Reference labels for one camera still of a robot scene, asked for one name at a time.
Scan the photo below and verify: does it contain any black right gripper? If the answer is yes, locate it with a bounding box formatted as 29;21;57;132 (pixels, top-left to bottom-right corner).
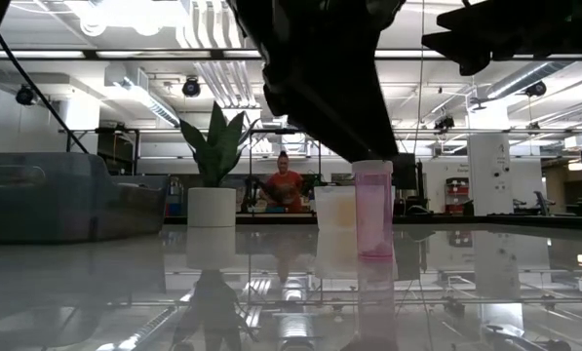
420;0;546;77

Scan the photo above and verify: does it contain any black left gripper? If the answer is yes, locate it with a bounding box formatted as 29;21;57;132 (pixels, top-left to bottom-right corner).
230;0;405;164

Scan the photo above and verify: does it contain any pink pill bottle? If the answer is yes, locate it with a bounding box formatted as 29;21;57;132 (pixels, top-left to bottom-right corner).
351;159;395;258

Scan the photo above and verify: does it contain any clear plastic bin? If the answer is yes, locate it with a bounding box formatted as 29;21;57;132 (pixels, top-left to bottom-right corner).
313;184;358;230

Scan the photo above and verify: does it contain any dark grey bin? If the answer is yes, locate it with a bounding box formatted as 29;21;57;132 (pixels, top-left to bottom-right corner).
0;151;171;246

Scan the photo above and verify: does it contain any person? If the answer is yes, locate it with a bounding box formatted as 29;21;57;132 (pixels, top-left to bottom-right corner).
260;149;305;215

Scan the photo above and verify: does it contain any black flat monitor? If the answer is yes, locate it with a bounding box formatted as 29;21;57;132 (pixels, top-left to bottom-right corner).
392;153;418;204

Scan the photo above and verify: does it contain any red tool cabinet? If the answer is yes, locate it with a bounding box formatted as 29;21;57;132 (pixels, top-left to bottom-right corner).
445;176;470;215

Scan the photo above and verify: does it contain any snake plant in white pot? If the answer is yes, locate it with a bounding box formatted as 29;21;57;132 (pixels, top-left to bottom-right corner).
178;100;260;229

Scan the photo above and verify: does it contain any blue storage container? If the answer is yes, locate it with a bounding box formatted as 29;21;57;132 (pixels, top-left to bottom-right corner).
165;175;184;217

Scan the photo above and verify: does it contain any black overhead beam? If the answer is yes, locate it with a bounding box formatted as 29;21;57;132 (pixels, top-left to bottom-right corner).
0;47;582;62

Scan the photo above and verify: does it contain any black metal frame station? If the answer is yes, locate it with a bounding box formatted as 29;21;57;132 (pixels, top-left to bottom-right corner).
248;127;323;215

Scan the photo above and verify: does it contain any silver round duct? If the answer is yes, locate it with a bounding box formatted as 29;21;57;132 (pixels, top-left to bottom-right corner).
470;60;582;111

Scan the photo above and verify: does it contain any black metal table frame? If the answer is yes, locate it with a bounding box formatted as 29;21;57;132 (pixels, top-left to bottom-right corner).
163;213;582;231

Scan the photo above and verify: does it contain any white ventilation duct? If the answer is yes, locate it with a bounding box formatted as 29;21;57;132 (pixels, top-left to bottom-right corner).
103;62;182;129

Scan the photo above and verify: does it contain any black taut arm cable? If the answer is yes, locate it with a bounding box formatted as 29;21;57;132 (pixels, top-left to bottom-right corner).
0;32;91;155

